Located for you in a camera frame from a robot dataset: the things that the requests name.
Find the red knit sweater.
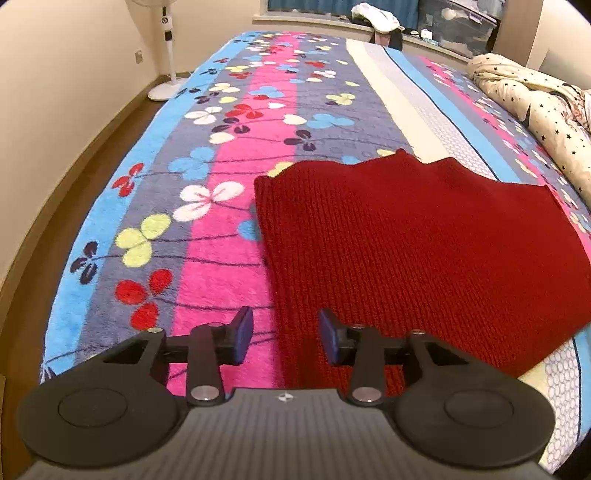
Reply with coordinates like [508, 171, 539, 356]
[254, 151, 590, 389]

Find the white clothes pile on sill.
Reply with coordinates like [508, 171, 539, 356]
[351, 2, 401, 34]

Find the colourful floral bed blanket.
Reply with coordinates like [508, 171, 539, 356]
[21, 32, 590, 479]

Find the white standing fan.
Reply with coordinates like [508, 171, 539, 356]
[131, 0, 187, 102]

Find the cream star-print duvet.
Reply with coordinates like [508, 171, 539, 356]
[467, 53, 590, 204]

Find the blue window curtain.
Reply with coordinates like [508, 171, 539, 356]
[266, 0, 420, 27]

